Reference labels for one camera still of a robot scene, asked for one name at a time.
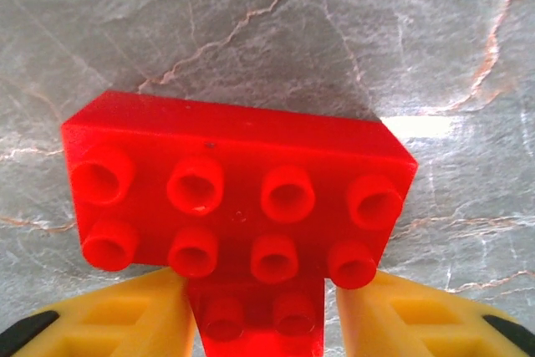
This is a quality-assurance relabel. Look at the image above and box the red 2x2 lego brick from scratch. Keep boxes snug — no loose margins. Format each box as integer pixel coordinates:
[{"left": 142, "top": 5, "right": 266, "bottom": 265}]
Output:
[{"left": 187, "top": 275, "right": 328, "bottom": 357}]

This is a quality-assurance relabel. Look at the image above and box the red 2x4 lego brick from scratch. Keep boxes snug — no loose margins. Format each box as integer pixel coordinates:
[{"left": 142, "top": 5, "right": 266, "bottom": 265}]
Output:
[{"left": 59, "top": 89, "right": 419, "bottom": 291}]

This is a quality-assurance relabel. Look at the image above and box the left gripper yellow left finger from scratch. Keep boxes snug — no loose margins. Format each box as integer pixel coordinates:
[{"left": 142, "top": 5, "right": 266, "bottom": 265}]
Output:
[{"left": 0, "top": 267, "right": 196, "bottom": 357}]

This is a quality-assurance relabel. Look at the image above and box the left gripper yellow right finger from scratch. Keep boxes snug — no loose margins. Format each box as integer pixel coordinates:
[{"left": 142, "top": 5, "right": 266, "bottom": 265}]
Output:
[{"left": 335, "top": 270, "right": 535, "bottom": 357}]

